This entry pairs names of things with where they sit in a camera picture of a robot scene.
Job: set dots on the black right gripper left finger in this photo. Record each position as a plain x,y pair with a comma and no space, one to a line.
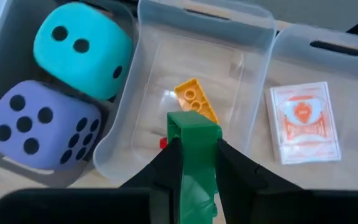
89,207

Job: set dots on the clear plastic bin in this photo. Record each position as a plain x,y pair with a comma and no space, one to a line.
197,46
353,109

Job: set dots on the purple foam die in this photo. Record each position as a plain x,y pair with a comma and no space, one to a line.
42,149

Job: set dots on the orange playing card deck box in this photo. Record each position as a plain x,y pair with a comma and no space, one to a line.
303,124

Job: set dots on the teal foam die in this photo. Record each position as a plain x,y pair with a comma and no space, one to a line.
82,68

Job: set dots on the red studded brick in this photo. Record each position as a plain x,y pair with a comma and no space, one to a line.
163,143

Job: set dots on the dark green studded brick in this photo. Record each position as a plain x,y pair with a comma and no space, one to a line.
197,155

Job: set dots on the orange studded brick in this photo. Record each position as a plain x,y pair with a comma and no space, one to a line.
197,96

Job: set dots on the dark grey plastic bin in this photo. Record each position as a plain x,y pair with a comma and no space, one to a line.
11,46

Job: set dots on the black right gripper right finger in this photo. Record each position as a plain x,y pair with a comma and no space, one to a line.
291,207

